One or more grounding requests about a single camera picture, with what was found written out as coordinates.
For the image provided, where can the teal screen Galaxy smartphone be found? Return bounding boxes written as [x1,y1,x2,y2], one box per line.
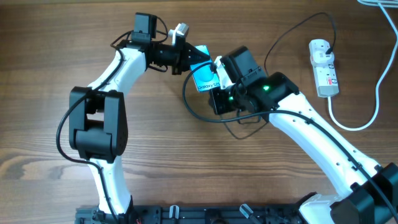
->
[190,45,220,92]

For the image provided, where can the black USB charging cable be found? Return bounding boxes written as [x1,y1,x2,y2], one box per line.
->
[222,12,338,141]

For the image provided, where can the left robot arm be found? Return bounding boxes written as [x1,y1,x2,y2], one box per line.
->
[65,12,209,223]

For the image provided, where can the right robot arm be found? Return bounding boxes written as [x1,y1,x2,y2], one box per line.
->
[211,47,397,223]

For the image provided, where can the white USB charger plug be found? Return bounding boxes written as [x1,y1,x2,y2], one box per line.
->
[310,50,335,67]

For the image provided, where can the white power strip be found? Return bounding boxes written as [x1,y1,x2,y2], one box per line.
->
[308,39,339,98]

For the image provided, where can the black right camera cable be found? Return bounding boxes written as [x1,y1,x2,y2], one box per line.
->
[182,61,398,215]

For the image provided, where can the black camera cable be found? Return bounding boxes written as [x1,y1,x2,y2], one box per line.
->
[182,61,398,215]
[55,14,169,224]

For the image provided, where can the black left camera cable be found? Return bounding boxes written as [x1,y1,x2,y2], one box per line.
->
[55,14,169,224]

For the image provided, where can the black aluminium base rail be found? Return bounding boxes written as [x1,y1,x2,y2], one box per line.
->
[75,203,306,224]

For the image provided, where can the white power strip cord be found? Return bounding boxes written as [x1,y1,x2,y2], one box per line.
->
[327,2,398,132]

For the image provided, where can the white cables at corner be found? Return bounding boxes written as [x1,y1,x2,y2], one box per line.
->
[356,0,398,9]

